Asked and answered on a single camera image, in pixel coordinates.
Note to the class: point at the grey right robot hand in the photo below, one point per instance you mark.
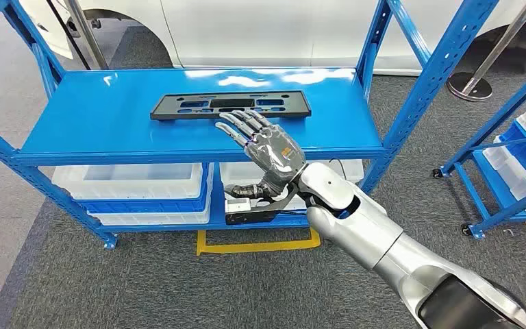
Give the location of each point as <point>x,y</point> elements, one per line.
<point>272,150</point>

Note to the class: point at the nested clear plastic bins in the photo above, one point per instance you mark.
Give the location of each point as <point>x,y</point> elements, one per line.
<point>240,175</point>

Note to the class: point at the white car with red stripe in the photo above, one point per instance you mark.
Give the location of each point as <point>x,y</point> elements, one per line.
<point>267,32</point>

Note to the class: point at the black plastic panel part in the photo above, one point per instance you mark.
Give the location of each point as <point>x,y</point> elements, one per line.
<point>172,106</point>

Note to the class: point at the blue wheeled cart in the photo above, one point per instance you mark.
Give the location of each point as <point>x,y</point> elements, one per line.
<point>494,190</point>

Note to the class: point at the chrome stanchion post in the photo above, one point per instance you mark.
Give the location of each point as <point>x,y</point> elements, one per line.
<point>86,32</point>
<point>469,88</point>

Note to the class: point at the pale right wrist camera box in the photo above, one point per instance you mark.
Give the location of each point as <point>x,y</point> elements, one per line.
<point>238,205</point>

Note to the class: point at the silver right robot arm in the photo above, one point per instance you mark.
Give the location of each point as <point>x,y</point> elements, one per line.
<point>372,227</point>

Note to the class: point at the blue metal shelf rack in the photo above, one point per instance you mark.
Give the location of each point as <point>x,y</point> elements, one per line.
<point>108,127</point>

